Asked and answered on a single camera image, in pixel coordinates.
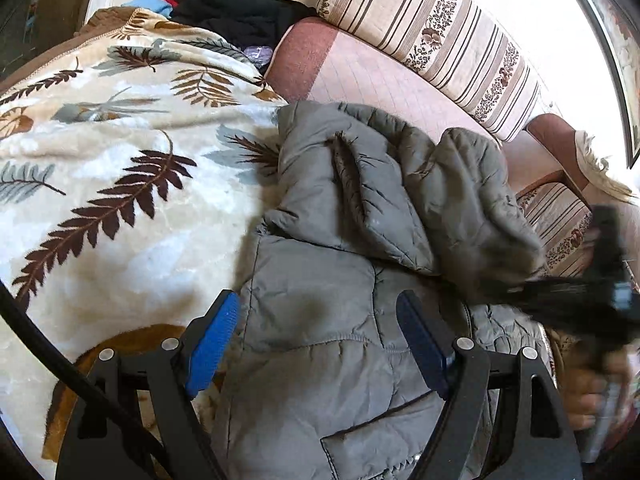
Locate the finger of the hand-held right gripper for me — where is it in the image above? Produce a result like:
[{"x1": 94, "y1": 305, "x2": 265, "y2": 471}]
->
[{"x1": 475, "y1": 274, "x2": 601, "y2": 328}]

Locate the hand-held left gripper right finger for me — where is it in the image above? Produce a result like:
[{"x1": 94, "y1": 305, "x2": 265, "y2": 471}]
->
[{"x1": 395, "y1": 290, "x2": 584, "y2": 480}]

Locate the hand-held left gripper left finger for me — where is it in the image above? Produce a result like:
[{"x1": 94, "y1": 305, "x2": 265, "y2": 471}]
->
[{"x1": 55, "y1": 290, "x2": 243, "y2": 480}]

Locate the grey puffer jacket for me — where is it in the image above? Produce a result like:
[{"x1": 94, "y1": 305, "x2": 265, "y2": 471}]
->
[{"x1": 210, "y1": 100, "x2": 557, "y2": 480}]

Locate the person's right hand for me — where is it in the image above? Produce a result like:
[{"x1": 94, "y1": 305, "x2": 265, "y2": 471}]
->
[{"x1": 556, "y1": 354, "x2": 632, "y2": 435}]

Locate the small striped floral cushion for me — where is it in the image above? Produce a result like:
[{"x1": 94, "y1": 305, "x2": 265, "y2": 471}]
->
[{"x1": 516, "y1": 182, "x2": 600, "y2": 277}]

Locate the cream fringed cloth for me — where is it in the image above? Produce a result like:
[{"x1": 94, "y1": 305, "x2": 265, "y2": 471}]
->
[{"x1": 573, "y1": 130, "x2": 640, "y2": 207}]

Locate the leaf print fleece blanket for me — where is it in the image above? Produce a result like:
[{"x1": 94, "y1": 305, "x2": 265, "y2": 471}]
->
[{"x1": 0, "y1": 6, "x2": 290, "y2": 480}]

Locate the pink sofa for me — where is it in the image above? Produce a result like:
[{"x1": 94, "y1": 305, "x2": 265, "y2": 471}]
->
[{"x1": 262, "y1": 15, "x2": 603, "y2": 211}]

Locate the large striped floral cushion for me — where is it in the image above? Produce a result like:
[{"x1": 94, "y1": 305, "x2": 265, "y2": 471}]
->
[{"x1": 316, "y1": 0, "x2": 545, "y2": 143}]

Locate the purple plastic item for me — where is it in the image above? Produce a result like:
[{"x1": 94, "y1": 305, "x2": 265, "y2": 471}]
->
[{"x1": 243, "y1": 44, "x2": 275, "y2": 69}]

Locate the black garment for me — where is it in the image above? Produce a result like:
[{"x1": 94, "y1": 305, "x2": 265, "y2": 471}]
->
[{"x1": 170, "y1": 0, "x2": 319, "y2": 57}]

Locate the light blue garment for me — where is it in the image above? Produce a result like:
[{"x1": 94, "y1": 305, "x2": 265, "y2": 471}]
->
[{"x1": 120, "y1": 0, "x2": 174, "y2": 19}]

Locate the dark wooden furniture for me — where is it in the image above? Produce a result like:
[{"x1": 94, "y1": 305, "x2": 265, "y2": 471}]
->
[{"x1": 0, "y1": 0, "x2": 103, "y2": 83}]

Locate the black cable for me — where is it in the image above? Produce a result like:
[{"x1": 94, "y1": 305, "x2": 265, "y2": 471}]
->
[{"x1": 0, "y1": 280, "x2": 172, "y2": 480}]

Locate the dark window frame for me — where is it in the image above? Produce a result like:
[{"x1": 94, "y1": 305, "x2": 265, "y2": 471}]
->
[{"x1": 554, "y1": 0, "x2": 640, "y2": 162}]

